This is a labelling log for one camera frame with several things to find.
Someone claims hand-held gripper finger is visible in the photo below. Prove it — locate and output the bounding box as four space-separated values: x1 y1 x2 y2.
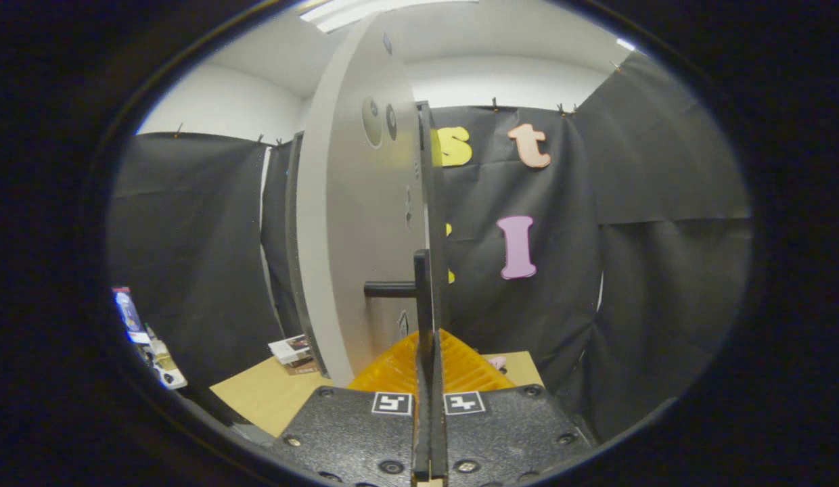
431 329 593 487
271 330 430 487

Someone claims printed booklet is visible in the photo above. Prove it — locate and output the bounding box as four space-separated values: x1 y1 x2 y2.
269 333 320 376

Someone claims long ceiling light panel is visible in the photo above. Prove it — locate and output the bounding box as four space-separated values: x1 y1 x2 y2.
299 0 481 33

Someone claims white small object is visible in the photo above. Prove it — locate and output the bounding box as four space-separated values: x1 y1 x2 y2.
145 338 188 390

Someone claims blue packet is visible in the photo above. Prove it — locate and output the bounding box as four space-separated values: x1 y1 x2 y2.
113 287 150 344

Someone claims black backdrop cloth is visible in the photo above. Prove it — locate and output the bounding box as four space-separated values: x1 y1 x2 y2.
108 51 755 444

